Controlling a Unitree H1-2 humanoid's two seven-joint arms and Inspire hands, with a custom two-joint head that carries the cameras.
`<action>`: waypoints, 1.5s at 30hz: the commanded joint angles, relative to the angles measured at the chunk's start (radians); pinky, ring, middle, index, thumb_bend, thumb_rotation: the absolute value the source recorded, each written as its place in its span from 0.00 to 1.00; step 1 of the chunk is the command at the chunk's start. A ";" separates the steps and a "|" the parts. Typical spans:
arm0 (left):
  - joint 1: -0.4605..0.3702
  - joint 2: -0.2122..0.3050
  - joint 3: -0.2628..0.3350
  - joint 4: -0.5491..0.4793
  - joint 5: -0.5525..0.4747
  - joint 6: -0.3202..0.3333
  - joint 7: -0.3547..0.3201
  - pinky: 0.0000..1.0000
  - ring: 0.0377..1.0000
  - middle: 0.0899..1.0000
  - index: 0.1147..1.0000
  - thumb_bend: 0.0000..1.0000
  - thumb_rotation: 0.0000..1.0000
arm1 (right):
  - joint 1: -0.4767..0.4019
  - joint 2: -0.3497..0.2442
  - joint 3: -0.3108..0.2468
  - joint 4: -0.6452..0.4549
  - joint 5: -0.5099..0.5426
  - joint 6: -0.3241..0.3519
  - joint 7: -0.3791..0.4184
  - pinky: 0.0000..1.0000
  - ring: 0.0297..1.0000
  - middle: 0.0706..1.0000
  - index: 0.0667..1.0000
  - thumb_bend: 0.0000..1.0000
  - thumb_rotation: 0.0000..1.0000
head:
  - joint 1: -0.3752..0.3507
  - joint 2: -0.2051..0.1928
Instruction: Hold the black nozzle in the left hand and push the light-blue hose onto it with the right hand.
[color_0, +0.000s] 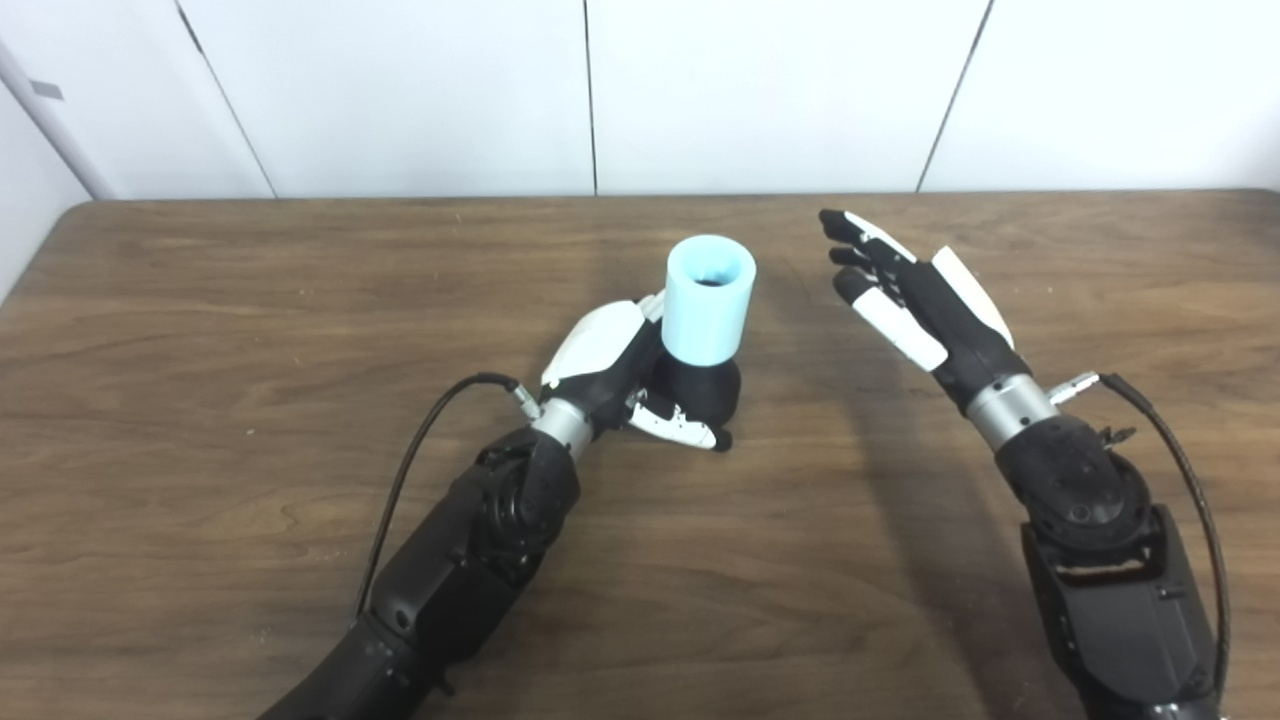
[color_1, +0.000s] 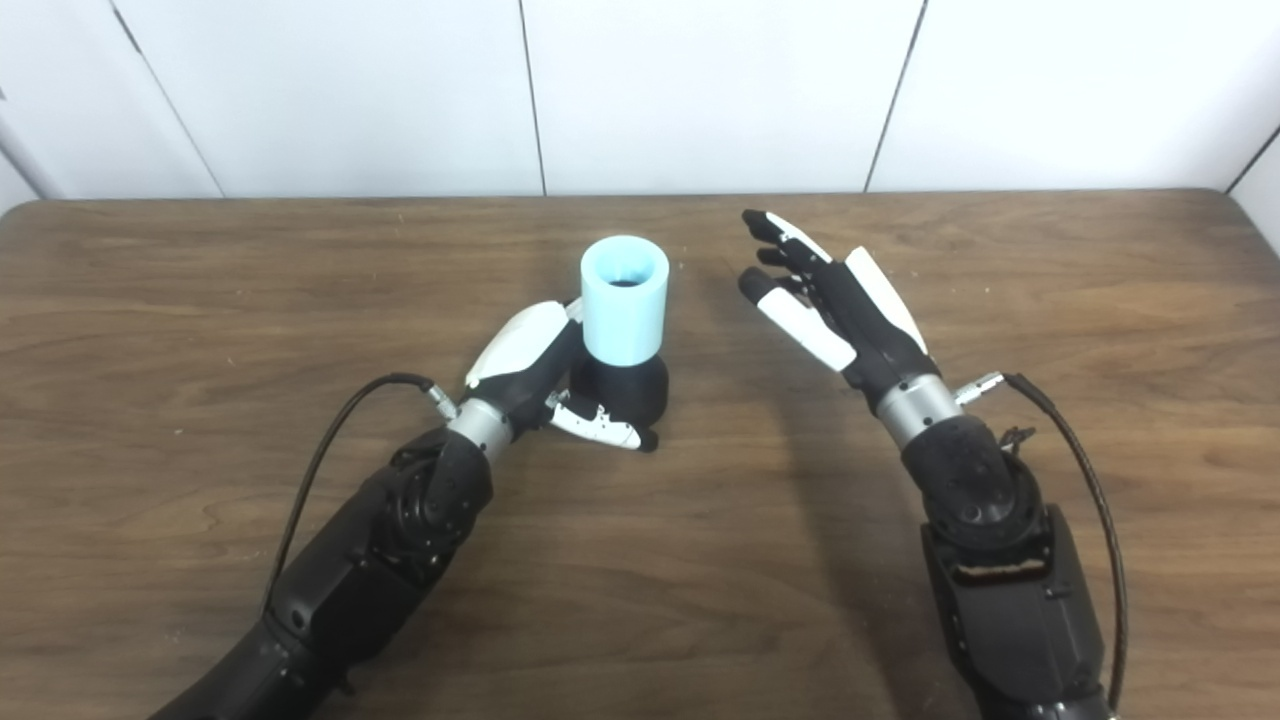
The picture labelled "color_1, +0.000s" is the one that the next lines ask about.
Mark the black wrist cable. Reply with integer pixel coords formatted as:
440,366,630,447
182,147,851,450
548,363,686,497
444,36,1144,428
955,371,1131,711
260,373,461,616

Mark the light-blue cylindrical hose piece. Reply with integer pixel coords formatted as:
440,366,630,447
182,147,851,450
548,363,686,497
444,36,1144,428
580,235,671,367

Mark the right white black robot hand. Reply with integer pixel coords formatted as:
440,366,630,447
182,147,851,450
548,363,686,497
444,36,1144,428
738,209,943,413

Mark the black funnel-shaped nozzle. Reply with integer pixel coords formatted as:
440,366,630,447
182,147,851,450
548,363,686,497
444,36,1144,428
568,352,670,429

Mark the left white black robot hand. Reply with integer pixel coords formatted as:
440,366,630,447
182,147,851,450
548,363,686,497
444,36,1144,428
465,297,659,453

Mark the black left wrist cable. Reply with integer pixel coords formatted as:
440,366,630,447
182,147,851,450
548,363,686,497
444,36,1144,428
260,373,461,616

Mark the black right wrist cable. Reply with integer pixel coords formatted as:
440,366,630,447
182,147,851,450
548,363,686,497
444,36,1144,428
955,371,1131,711

